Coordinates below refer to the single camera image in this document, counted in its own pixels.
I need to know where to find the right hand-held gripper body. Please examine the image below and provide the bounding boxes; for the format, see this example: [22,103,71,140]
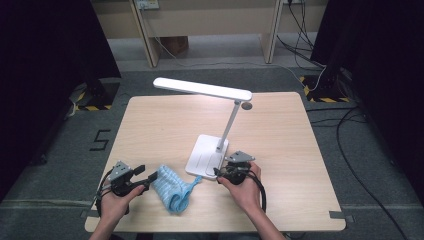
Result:
[222,150,256,186]

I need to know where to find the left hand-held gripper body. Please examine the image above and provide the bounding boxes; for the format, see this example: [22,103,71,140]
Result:
[107,160,139,198]

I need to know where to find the blue striped cloth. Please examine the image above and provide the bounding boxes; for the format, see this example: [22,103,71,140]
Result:
[151,164,203,215]

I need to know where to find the white desk lamp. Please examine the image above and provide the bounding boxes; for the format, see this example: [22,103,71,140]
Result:
[152,77,253,181]

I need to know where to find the person's right hand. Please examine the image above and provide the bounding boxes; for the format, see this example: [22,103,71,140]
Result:
[217,162,263,214]

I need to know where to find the person's left hand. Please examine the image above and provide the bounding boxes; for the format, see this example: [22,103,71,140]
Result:
[100,185,146,223]

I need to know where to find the grey tape piece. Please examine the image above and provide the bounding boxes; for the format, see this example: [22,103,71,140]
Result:
[80,209,101,219]
[329,210,355,224]

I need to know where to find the black stand base striped tape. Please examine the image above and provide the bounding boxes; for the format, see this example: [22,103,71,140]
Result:
[298,73,351,104]
[68,78,121,113]

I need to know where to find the black curtain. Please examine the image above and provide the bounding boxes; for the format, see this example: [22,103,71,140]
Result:
[309,0,424,204]
[0,0,122,201]

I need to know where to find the brown cardboard box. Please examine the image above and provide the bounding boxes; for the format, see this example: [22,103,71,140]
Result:
[159,35,190,56]

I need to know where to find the beige desk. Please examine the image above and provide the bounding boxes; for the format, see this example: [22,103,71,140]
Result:
[90,0,329,69]

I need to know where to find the white power strip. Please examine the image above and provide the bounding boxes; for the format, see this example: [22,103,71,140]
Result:
[135,0,160,10]

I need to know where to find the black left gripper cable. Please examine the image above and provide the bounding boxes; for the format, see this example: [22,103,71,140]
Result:
[94,168,115,218]

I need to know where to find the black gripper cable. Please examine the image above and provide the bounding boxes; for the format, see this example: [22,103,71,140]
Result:
[246,169,268,213]
[94,168,115,218]

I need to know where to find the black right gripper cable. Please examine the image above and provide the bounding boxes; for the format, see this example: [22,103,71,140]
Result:
[246,169,268,213]

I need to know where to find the white floor cable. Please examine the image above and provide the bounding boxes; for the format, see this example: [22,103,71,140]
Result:
[141,8,328,93]

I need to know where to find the black floor cable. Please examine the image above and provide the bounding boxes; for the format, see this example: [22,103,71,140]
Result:
[306,104,409,240]

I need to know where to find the black hanging cables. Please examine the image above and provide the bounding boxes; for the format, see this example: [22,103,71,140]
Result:
[276,0,326,69]

